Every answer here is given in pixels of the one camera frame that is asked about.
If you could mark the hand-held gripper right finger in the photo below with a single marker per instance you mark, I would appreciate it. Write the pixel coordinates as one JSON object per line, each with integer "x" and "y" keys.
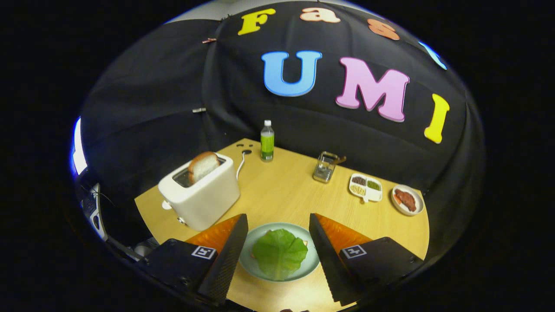
{"x": 325, "y": 255}

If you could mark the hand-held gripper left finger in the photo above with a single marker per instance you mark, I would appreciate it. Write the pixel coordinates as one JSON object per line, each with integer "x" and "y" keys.
{"x": 227, "y": 260}

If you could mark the green lettuce leaf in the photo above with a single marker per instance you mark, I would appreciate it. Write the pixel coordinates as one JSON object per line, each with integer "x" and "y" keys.
{"x": 279, "y": 253}

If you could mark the white bread slice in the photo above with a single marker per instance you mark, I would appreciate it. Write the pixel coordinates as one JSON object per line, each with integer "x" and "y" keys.
{"x": 203, "y": 166}

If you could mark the pale green round plate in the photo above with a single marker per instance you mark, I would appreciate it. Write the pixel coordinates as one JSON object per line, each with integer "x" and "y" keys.
{"x": 310, "y": 264}

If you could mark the white toaster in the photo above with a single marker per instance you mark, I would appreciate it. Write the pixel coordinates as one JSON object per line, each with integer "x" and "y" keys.
{"x": 208, "y": 199}

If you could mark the white divided dish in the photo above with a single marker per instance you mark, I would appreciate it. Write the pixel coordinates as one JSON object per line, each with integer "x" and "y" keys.
{"x": 366, "y": 195}

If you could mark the yellow beans portion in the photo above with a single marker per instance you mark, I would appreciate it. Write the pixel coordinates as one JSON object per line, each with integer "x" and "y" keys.
{"x": 357, "y": 189}

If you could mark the dark beans portion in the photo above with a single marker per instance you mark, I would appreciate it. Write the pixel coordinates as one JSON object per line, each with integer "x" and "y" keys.
{"x": 358, "y": 180}

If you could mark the green beans portion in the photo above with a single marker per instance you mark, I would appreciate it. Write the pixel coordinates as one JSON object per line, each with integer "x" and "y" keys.
{"x": 373, "y": 185}

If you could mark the red meat slices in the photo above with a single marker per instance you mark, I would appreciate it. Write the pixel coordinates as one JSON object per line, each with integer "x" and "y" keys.
{"x": 405, "y": 200}

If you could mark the white oval meat plate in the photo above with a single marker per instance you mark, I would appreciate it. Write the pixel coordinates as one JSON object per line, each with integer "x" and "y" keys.
{"x": 419, "y": 202}

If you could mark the green label water bottle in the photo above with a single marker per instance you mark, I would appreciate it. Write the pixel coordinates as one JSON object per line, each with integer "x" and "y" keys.
{"x": 267, "y": 145}

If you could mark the black backdrop cloth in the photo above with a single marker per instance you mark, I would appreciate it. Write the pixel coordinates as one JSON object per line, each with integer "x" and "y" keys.
{"x": 217, "y": 86}

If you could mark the bright light strip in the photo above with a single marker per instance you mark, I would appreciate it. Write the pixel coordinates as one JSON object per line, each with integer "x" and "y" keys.
{"x": 78, "y": 147}

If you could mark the pink clip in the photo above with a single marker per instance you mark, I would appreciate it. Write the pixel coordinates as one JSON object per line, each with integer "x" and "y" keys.
{"x": 209, "y": 40}

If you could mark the grey metal frame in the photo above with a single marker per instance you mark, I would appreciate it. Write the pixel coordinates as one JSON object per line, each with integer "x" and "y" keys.
{"x": 100, "y": 212}

